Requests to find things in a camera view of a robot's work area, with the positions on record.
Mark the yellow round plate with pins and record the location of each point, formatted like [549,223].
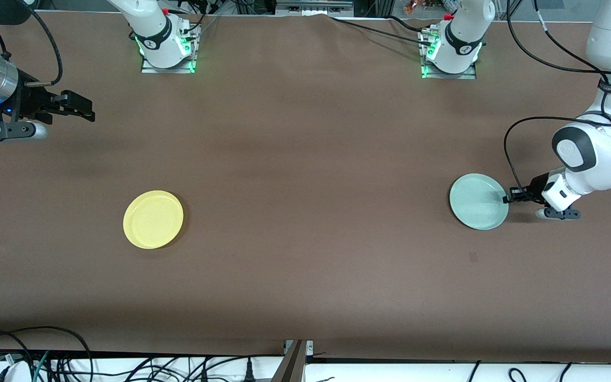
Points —
[153,220]

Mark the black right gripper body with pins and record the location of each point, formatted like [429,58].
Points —
[31,102]

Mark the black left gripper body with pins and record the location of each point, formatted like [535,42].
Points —
[535,186]

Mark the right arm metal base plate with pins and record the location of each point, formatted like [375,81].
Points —
[167,70]

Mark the aluminium profile beam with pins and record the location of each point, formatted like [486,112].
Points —
[292,366]

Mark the pale green round plate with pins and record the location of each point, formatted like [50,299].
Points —
[478,204]

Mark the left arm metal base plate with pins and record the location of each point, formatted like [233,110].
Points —
[448,76]

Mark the brown table cloth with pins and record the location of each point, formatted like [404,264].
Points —
[305,159]

